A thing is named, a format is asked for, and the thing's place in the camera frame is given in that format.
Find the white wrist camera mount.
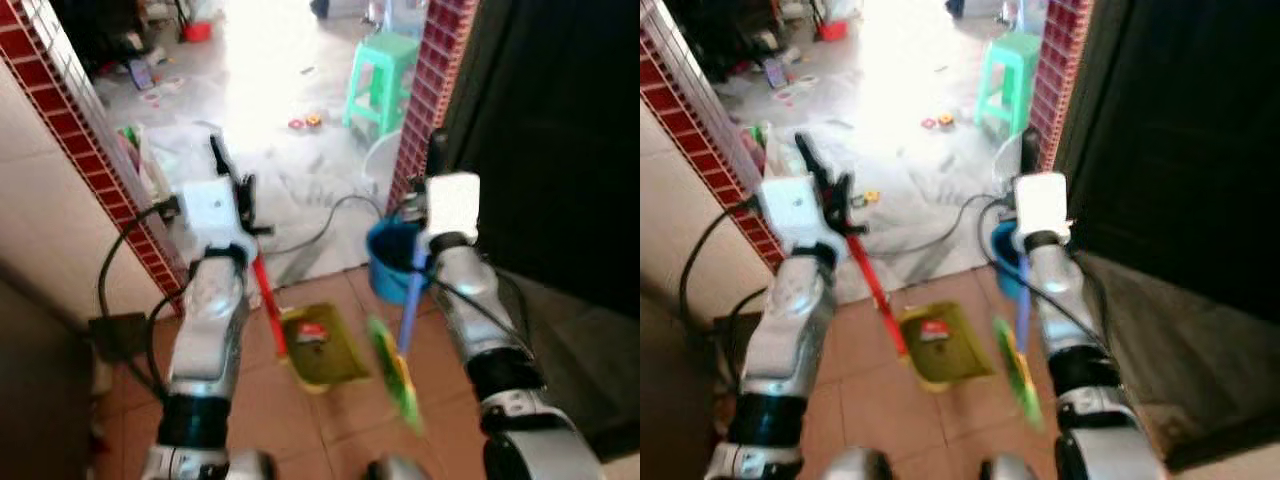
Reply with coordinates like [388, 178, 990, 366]
[757, 175, 843, 261]
[178, 178, 259, 263]
[420, 172, 482, 241]
[1012, 172, 1074, 241]

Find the white round bucket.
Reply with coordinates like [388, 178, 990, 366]
[991, 133, 1027, 198]
[361, 129, 407, 198]

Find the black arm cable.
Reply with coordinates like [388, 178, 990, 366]
[677, 198, 767, 383]
[96, 198, 187, 399]
[425, 268, 533, 353]
[1030, 278, 1113, 353]

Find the green broom with blue handle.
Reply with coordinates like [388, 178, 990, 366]
[991, 248, 1044, 432]
[364, 245, 430, 437]

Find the white plastic bag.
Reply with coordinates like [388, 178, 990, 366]
[138, 124, 203, 198]
[763, 124, 803, 183]

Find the black floor cable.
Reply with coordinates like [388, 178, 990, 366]
[264, 193, 387, 259]
[878, 193, 1002, 259]

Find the blue plastic bucket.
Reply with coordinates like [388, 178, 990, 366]
[365, 217, 432, 307]
[989, 219, 1032, 303]

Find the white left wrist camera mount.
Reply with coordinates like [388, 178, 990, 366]
[178, 178, 259, 263]
[757, 175, 843, 261]

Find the green plastic stool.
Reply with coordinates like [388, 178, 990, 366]
[974, 31, 1044, 137]
[343, 31, 422, 137]

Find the yellow dustpan with red handle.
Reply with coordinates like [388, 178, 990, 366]
[820, 170, 997, 394]
[248, 250, 374, 394]

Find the black door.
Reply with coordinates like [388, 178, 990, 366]
[1053, 0, 1280, 323]
[438, 0, 641, 323]

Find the silver robot leg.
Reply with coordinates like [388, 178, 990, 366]
[364, 457, 434, 480]
[824, 447, 892, 480]
[979, 454, 1037, 480]
[227, 450, 277, 480]

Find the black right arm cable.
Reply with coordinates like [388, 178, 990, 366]
[1030, 278, 1113, 353]
[425, 268, 533, 353]

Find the silver robot left leg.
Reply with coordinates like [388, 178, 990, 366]
[227, 450, 277, 480]
[824, 447, 892, 480]

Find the silver robot right leg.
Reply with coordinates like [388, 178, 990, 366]
[979, 454, 1037, 480]
[364, 457, 434, 480]

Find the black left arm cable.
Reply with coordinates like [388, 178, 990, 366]
[677, 198, 767, 383]
[96, 198, 187, 399]

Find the black wall box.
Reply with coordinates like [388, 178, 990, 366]
[711, 314, 748, 348]
[87, 312, 152, 364]

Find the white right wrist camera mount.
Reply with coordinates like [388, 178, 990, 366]
[1012, 172, 1074, 241]
[420, 172, 482, 241]

